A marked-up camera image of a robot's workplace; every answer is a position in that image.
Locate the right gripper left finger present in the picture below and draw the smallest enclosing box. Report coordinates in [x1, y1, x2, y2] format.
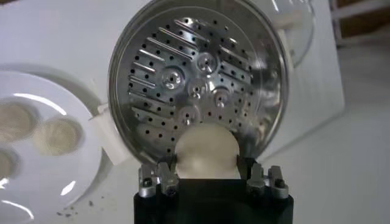
[138, 155, 180, 198]

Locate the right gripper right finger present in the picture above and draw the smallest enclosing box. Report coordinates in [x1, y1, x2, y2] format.
[236, 155, 289, 200]

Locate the white steamed baozi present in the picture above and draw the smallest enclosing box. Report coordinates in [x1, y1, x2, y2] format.
[32, 117, 83, 156]
[0, 147, 21, 180]
[0, 102, 39, 142]
[174, 123, 241, 180]

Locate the round glass pot lid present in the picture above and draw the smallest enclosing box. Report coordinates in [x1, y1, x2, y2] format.
[251, 0, 316, 68]

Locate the perforated steel steamer basket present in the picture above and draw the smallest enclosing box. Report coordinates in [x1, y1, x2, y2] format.
[108, 0, 289, 167]

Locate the white electric cooking pot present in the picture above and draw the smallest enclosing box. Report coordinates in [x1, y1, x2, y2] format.
[90, 9, 305, 167]

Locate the round white plate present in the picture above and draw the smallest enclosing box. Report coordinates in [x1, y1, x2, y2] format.
[0, 69, 103, 224]

